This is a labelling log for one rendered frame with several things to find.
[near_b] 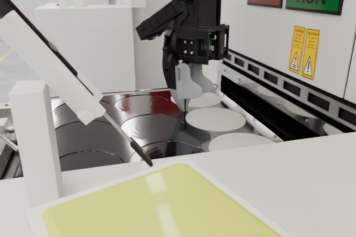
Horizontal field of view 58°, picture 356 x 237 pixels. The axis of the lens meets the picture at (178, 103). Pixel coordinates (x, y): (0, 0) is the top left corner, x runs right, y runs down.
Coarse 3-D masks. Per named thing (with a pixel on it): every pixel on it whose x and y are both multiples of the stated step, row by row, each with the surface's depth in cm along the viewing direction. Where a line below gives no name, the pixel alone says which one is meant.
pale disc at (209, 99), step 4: (204, 96) 65; (208, 96) 65; (212, 96) 65; (216, 96) 65; (172, 100) 63; (192, 100) 63; (196, 100) 63; (200, 100) 63; (204, 100) 63; (208, 100) 63; (212, 100) 63; (216, 100) 63; (220, 100) 63; (192, 104) 61; (196, 104) 61; (200, 104) 61; (204, 104) 61; (208, 104) 61; (212, 104) 61
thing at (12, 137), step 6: (12, 138) 54; (0, 144) 50; (6, 144) 50; (0, 150) 48; (6, 150) 50; (12, 150) 53; (0, 156) 47; (6, 156) 50; (0, 162) 46; (6, 162) 49; (0, 168) 46; (0, 174) 46
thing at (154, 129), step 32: (128, 96) 65; (160, 96) 65; (224, 96) 65; (64, 128) 51; (96, 128) 51; (128, 128) 51; (160, 128) 51; (192, 128) 51; (256, 128) 51; (64, 160) 41; (96, 160) 41; (128, 160) 41
